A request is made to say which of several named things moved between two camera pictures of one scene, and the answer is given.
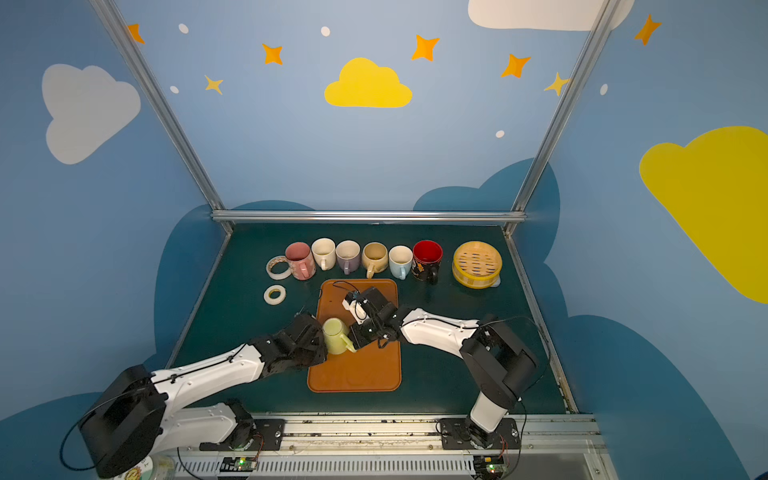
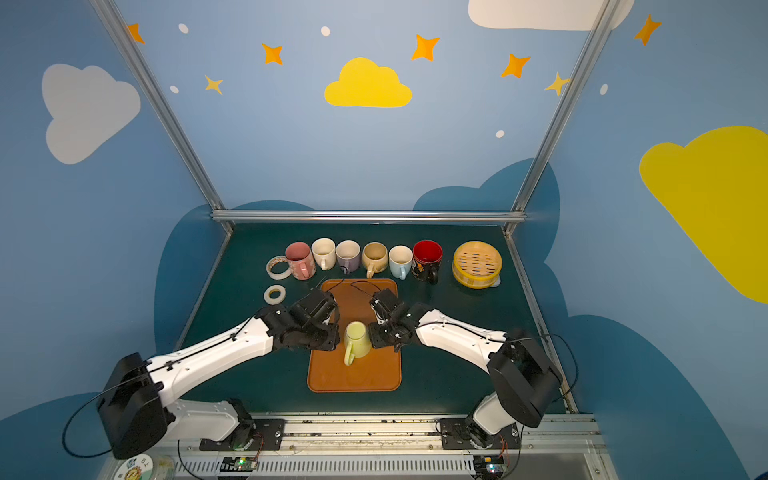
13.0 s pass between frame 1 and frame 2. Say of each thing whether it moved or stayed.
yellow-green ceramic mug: moved
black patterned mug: stayed
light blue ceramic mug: stayed
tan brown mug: stayed
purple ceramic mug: stayed
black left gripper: moved
